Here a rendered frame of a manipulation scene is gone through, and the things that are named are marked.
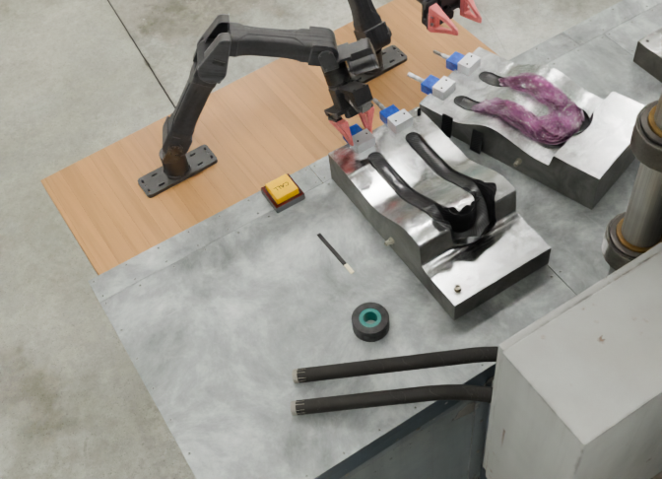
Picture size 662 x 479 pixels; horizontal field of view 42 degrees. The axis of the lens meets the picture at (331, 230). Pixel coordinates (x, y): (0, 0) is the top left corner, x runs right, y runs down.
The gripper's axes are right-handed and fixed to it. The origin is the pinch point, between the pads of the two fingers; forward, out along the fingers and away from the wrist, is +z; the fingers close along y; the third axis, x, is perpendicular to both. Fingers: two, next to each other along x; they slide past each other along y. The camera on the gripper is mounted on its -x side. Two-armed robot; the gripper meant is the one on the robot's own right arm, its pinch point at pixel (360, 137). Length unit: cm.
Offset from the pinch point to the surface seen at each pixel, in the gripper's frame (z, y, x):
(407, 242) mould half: 16.7, -8.4, -26.3
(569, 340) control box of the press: -4, -24, -106
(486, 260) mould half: 25.6, 3.9, -34.8
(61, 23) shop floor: -28, -26, 230
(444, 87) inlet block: 0.5, 27.7, 4.4
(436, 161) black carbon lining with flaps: 9.9, 11.5, -11.5
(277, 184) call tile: 3.6, -21.3, 7.8
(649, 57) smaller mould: 14, 78, -11
